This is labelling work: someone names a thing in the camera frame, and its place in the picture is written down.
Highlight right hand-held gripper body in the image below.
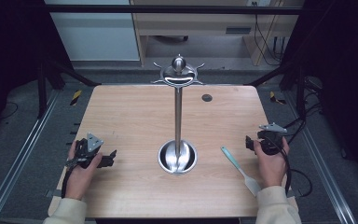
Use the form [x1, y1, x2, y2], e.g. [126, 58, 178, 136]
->
[252, 122, 288, 156]

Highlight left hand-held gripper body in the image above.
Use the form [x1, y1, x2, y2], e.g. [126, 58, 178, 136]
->
[64, 133, 104, 170]

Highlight teal handled spatula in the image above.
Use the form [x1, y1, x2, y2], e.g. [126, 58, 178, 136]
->
[220, 146, 262, 198]

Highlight steel utensil rack stand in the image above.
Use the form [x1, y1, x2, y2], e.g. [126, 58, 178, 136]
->
[150, 53, 207, 175]

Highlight person's right hand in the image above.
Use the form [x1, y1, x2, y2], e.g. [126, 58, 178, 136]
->
[253, 137, 291, 189]

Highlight person's left hand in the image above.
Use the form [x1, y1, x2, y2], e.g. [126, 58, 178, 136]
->
[64, 140, 103, 201]

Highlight wooden table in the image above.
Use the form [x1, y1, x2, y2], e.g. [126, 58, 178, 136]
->
[47, 84, 300, 219]

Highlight white cabinet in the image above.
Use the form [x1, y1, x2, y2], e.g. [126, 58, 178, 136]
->
[43, 0, 141, 62]

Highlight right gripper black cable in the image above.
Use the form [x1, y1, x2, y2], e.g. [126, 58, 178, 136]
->
[268, 133, 313, 198]

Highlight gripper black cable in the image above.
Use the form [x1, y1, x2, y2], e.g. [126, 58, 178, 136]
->
[268, 133, 313, 198]
[61, 164, 75, 199]

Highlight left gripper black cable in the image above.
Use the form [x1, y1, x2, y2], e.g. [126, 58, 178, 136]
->
[61, 164, 75, 199]

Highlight black floor cables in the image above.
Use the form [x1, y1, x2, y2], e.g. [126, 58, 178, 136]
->
[283, 76, 324, 146]

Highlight aluminium floor rail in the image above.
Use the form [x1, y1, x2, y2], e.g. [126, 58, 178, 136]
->
[0, 90, 62, 224]
[283, 90, 358, 224]

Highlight black metal frame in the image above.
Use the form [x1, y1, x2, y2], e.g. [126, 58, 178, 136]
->
[245, 60, 309, 120]
[36, 55, 103, 119]

